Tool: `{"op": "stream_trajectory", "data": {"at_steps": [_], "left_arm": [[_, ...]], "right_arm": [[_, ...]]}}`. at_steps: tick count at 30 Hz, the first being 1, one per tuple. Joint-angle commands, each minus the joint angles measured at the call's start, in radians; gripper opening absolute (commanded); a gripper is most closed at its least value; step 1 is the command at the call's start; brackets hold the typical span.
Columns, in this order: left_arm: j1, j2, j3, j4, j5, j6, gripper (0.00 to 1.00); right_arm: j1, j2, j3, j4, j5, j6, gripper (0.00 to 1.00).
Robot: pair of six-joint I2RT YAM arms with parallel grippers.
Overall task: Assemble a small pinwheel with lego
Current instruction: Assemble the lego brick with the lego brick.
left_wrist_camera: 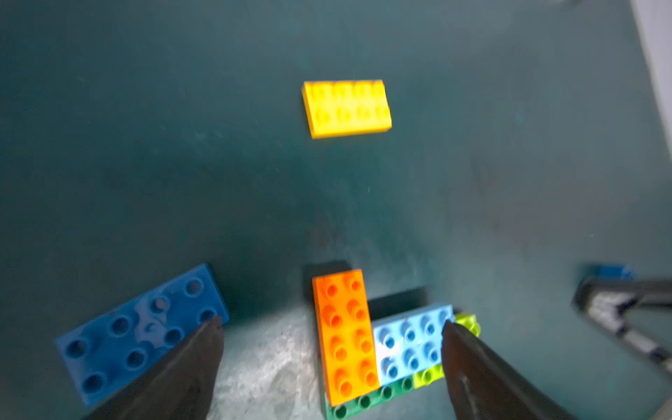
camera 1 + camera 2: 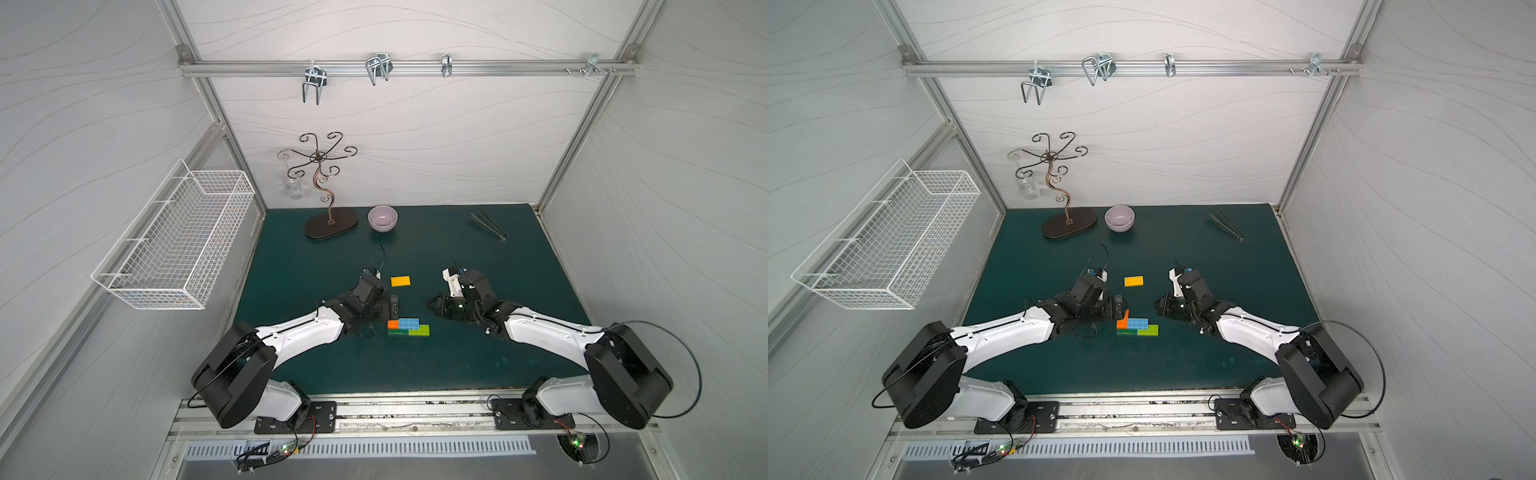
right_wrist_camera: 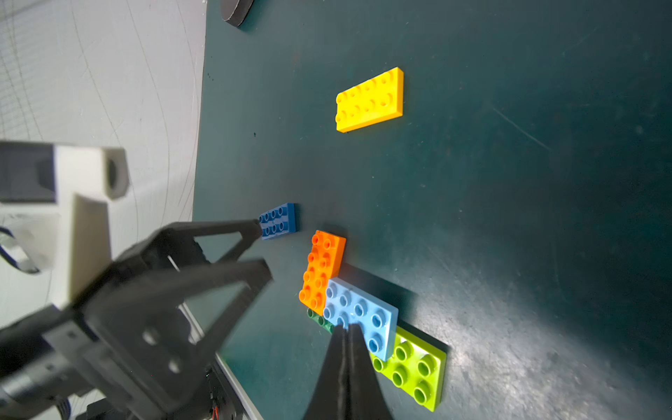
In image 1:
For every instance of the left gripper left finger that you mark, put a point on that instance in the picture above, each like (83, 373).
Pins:
(179, 386)

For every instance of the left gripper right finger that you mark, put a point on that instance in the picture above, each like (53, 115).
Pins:
(502, 393)

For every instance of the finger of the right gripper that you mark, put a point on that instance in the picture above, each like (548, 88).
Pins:
(606, 301)

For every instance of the lime green lego brick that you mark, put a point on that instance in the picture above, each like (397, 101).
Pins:
(461, 356)

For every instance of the light blue lego brick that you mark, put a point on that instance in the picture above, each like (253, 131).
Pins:
(410, 342)

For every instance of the orange lego brick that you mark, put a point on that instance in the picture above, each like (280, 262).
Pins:
(347, 348)

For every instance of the dark green lego brick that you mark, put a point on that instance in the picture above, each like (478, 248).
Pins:
(367, 402)

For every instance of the small blue lego brick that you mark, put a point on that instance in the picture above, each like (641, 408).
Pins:
(612, 271)

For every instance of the dark blue lego brick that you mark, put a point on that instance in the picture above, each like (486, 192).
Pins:
(109, 352)

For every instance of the yellow lego brick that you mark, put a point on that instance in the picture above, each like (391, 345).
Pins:
(346, 108)

